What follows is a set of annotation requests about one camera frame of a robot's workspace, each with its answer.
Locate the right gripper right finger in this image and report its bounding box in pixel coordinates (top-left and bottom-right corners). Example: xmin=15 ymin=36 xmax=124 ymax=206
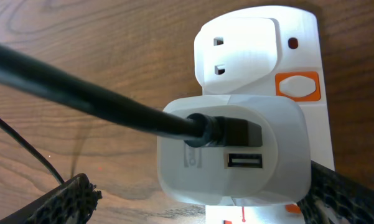
xmin=297 ymin=161 xmax=374 ymax=223

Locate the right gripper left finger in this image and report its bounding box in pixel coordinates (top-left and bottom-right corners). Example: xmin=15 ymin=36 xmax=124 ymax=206
xmin=0 ymin=173 xmax=102 ymax=224

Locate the black charger cable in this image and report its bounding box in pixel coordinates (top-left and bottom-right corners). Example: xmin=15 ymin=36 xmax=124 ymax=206
xmin=0 ymin=39 xmax=264 ymax=186

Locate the white charger adapter plug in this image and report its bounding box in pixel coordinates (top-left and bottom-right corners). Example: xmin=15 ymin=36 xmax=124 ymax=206
xmin=157 ymin=95 xmax=311 ymax=207

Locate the white power strip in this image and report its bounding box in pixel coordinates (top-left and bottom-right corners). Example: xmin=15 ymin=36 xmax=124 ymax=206
xmin=195 ymin=6 xmax=334 ymax=223

